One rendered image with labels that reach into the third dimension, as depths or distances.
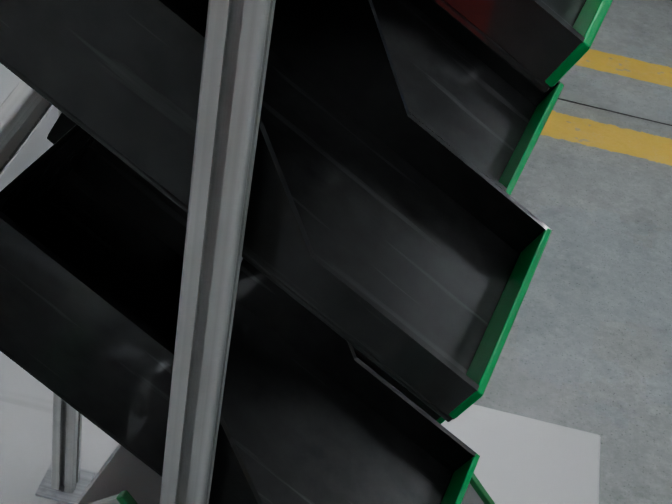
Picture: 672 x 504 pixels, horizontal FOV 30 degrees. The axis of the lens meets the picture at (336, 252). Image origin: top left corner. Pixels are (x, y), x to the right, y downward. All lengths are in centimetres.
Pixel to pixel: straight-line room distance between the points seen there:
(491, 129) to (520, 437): 59
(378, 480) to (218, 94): 31
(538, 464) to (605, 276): 178
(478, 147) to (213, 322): 23
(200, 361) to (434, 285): 12
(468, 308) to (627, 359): 221
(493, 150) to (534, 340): 206
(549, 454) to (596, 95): 255
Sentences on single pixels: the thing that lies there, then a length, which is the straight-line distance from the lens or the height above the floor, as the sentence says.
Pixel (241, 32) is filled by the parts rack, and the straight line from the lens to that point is 43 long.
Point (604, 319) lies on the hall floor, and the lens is 286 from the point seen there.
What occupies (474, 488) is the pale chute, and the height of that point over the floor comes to 103.
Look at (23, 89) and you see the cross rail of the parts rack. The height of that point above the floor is 131.
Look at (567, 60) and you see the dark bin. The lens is 43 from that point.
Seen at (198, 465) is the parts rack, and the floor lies 130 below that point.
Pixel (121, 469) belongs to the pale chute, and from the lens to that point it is 71.
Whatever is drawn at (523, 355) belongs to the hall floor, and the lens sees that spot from 269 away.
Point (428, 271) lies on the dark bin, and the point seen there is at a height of 137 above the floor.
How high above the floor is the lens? 171
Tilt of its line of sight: 37 degrees down
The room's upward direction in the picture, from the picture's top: 11 degrees clockwise
